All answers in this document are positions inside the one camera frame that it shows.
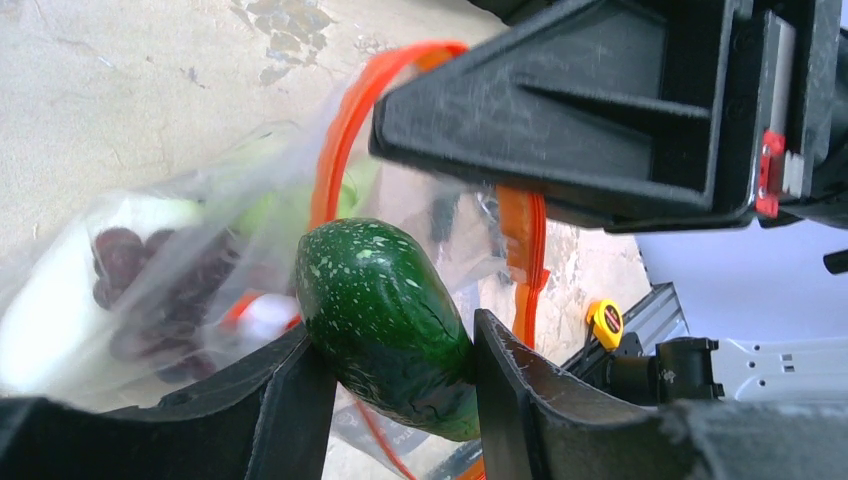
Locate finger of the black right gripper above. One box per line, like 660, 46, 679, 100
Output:
369, 1, 752, 232

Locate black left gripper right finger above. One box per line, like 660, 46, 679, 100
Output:
474, 309, 847, 479

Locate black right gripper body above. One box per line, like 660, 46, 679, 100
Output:
754, 1, 847, 229

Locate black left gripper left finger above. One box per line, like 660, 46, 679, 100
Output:
1, 327, 336, 479

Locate green cucumber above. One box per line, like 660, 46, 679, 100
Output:
294, 218, 480, 442

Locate red grape bunch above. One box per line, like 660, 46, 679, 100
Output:
91, 226, 293, 386

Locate clear zip bag orange zipper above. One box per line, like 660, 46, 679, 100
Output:
1, 41, 547, 479

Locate green cabbage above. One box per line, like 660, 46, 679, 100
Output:
230, 155, 381, 238

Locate yellow tape measure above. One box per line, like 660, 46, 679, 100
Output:
586, 299, 624, 351

